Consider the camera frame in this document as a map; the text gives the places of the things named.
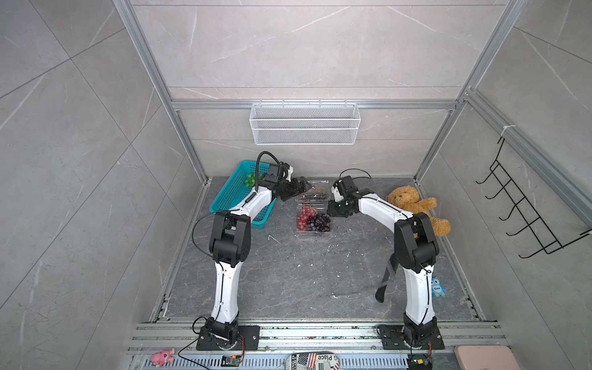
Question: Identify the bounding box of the clear plastic clamshell container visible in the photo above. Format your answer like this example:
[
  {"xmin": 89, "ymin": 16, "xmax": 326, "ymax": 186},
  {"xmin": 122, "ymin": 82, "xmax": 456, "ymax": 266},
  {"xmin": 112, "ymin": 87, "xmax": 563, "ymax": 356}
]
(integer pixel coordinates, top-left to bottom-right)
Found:
[{"xmin": 297, "ymin": 180, "xmax": 332, "ymax": 208}]

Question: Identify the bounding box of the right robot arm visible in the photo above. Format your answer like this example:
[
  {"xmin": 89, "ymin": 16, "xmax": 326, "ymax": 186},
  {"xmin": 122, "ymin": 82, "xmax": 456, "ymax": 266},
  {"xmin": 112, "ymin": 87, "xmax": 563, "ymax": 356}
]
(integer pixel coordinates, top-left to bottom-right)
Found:
[{"xmin": 328, "ymin": 176, "xmax": 439, "ymax": 348}]

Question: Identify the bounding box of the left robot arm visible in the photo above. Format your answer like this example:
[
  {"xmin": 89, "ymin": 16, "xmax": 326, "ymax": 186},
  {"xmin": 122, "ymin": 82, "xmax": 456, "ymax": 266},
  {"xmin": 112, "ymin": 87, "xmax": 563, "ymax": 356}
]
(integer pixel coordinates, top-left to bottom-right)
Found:
[{"xmin": 198, "ymin": 150, "xmax": 312, "ymax": 350}]

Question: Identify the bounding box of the green grape bunch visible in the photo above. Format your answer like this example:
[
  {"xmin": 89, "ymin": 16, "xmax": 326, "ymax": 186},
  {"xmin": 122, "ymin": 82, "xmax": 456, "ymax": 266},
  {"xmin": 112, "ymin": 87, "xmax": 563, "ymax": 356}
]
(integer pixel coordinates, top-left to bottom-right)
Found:
[{"xmin": 244, "ymin": 173, "xmax": 259, "ymax": 188}]

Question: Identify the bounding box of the brown teddy bear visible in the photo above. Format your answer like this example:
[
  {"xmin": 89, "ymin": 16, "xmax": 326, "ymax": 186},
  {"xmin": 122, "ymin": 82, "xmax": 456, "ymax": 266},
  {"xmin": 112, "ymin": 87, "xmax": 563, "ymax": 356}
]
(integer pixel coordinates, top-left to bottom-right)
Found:
[{"xmin": 386, "ymin": 186, "xmax": 451, "ymax": 237}]

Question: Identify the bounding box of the black knife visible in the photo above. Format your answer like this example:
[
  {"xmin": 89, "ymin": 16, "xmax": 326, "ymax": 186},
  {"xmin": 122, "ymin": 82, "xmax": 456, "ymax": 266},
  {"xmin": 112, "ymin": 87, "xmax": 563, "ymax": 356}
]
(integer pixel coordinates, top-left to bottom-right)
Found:
[{"xmin": 375, "ymin": 253, "xmax": 399, "ymax": 303}]

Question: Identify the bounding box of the blue owl toy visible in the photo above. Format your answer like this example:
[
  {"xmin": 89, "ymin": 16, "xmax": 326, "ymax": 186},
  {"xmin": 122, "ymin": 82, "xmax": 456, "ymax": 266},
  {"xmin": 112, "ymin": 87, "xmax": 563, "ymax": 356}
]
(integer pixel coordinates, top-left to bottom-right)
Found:
[{"xmin": 431, "ymin": 277, "xmax": 446, "ymax": 298}]

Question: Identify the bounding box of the pink pad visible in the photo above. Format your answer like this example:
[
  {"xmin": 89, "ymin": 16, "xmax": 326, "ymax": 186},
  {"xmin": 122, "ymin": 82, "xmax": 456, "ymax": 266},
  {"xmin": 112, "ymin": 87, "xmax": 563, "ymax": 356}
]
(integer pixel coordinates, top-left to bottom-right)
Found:
[{"xmin": 454, "ymin": 345, "xmax": 520, "ymax": 370}]

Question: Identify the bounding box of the pink pig toy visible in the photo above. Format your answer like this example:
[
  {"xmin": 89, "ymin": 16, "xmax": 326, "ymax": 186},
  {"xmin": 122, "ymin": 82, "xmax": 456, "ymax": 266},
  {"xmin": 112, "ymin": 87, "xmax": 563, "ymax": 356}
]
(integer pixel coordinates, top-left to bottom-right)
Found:
[{"xmin": 150, "ymin": 349, "xmax": 175, "ymax": 368}]

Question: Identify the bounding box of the white wire mesh shelf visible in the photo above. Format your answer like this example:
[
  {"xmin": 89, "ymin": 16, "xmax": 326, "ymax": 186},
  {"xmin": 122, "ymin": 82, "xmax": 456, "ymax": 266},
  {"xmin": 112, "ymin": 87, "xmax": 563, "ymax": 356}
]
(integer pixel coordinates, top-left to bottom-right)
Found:
[{"xmin": 249, "ymin": 103, "xmax": 361, "ymax": 145}]

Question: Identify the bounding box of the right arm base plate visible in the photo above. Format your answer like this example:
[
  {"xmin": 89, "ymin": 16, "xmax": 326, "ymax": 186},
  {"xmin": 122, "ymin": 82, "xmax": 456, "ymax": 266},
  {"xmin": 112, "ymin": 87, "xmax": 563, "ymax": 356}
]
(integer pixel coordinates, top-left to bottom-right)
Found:
[{"xmin": 376, "ymin": 322, "xmax": 445, "ymax": 350}]

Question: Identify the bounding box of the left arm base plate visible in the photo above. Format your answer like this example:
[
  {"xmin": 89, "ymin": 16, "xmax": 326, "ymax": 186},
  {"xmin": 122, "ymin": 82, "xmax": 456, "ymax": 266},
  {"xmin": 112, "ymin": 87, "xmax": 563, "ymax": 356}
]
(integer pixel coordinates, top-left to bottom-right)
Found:
[{"xmin": 195, "ymin": 325, "xmax": 261, "ymax": 351}]

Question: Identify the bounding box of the black wire hook rack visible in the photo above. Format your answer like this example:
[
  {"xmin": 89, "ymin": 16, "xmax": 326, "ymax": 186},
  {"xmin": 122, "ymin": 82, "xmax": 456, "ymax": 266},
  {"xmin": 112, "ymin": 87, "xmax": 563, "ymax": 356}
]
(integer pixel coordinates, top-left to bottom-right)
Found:
[{"xmin": 475, "ymin": 138, "xmax": 591, "ymax": 260}]

